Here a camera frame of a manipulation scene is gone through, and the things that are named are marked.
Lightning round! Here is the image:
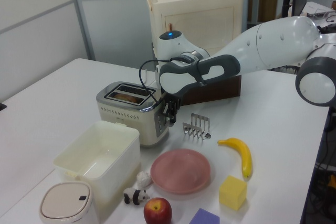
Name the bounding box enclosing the small white lidded bin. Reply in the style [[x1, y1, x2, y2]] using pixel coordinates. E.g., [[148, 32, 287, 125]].
[[39, 181, 99, 224]]

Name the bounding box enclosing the cream wooden cabinet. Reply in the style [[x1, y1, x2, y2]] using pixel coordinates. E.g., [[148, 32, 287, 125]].
[[146, 0, 244, 59]]

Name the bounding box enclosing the small white figurine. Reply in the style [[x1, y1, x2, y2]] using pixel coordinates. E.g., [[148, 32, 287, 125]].
[[136, 170, 153, 187]]

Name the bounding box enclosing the cream and chrome toaster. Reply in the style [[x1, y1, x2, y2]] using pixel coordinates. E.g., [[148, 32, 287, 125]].
[[96, 81, 171, 149]]

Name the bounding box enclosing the red apple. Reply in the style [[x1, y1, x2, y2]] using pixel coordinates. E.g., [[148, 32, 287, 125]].
[[143, 197, 173, 224]]

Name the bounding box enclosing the yellow banana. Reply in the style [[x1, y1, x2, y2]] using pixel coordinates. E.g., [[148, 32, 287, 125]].
[[217, 137, 253, 179]]

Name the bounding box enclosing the black monitor stand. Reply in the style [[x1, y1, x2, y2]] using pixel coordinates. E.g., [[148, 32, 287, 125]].
[[282, 0, 294, 18]]

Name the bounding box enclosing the yellow foam cube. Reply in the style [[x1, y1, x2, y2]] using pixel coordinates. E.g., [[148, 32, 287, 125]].
[[219, 175, 248, 211]]

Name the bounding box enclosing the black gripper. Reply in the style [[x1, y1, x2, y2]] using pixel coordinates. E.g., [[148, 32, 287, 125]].
[[161, 92, 183, 127]]

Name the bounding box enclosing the metal toast rack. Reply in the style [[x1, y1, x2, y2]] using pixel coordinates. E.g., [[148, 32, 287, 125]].
[[182, 113, 212, 143]]

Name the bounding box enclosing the panda figurine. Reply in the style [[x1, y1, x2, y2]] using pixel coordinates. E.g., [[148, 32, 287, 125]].
[[123, 187, 151, 206]]

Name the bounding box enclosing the toasted bread slice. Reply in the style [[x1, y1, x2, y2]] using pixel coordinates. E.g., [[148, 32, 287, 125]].
[[114, 92, 139, 103]]

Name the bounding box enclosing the white rectangular plastic container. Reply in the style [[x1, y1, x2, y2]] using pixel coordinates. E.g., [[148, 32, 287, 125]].
[[53, 120, 141, 204]]

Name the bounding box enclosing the pink plate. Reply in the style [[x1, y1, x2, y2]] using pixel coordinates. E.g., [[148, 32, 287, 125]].
[[150, 148, 211, 195]]

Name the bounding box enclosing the purple foam cube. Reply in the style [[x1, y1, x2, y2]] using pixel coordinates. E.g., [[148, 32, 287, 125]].
[[188, 208, 221, 224]]

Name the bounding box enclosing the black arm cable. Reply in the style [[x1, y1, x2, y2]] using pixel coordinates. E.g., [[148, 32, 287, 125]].
[[138, 58, 206, 109]]

